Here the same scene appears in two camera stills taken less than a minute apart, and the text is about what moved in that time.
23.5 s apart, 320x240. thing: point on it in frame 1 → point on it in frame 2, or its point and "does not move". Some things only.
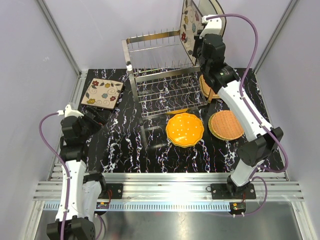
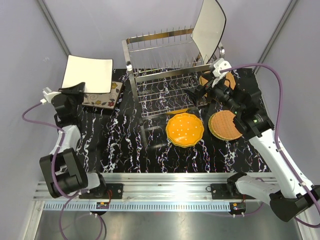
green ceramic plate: x=186 y=146 does not move
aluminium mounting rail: x=271 y=186 does not move
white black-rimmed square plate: x=205 y=7 → x=97 y=73
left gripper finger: x=100 y=116 → x=78 y=89
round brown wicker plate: x=225 y=125 does not move
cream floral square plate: x=104 y=93 does not move
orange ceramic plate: x=184 y=129 does not move
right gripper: x=198 y=40 → x=201 y=90
